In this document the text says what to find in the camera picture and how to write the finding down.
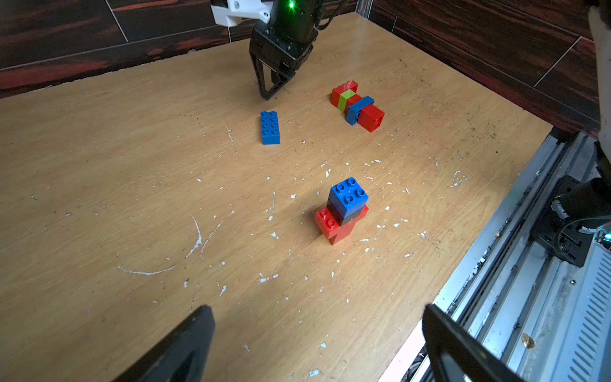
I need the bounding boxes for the blue square lego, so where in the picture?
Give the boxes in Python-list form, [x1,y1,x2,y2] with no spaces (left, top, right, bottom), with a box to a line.
[329,178,369,217]

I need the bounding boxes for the right aluminium corner post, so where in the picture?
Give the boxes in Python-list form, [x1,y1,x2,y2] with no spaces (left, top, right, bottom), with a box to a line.
[356,0,374,19]

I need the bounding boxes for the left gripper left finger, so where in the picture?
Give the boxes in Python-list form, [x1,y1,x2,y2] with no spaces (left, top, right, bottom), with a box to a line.
[116,305,216,381]

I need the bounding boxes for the red square lego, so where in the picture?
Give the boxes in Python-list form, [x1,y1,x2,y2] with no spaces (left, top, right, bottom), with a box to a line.
[345,94,362,115]
[328,221,356,245]
[358,104,385,133]

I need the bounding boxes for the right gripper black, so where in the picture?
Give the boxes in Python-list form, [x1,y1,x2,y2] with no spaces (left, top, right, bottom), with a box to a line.
[249,0,325,100]

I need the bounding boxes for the blue long lego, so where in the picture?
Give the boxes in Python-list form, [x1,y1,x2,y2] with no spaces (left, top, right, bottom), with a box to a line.
[345,96,375,126]
[260,111,281,145]

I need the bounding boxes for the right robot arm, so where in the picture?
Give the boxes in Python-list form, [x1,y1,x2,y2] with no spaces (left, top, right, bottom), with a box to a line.
[363,1,610,133]

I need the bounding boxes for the black square lego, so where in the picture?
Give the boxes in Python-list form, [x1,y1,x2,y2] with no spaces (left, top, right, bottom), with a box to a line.
[326,201,364,226]

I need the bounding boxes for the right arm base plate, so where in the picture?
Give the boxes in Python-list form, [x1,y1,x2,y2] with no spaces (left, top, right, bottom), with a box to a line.
[531,175,610,267]

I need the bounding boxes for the green square lego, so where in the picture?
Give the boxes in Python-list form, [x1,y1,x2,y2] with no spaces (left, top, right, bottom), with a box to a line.
[337,89,356,113]

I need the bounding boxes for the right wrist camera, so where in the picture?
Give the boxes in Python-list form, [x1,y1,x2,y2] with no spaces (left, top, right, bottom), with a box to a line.
[211,0,273,27]

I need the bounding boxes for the red long lego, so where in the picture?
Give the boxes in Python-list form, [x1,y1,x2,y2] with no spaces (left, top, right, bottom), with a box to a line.
[314,205,369,239]
[330,81,358,107]

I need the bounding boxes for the aluminium front rail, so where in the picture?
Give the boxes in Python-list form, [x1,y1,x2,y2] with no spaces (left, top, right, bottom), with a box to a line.
[434,135,610,381]

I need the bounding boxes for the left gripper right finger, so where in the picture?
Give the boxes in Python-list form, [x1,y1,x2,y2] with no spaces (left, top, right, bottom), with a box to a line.
[423,304,521,382]

